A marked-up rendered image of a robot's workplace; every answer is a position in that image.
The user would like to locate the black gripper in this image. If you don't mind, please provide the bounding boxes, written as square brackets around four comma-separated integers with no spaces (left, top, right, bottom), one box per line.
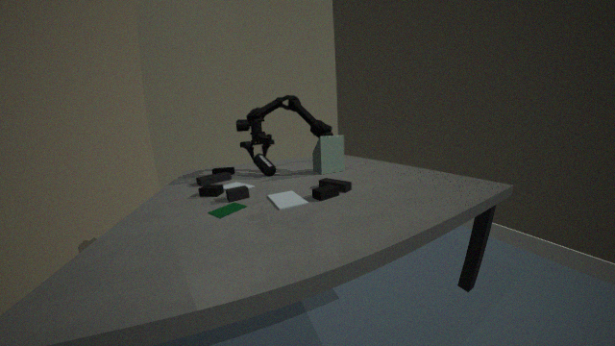
[240,130,274,160]

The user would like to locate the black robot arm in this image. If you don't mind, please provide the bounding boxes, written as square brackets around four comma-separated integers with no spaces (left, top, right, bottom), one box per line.
[236,95,333,143]

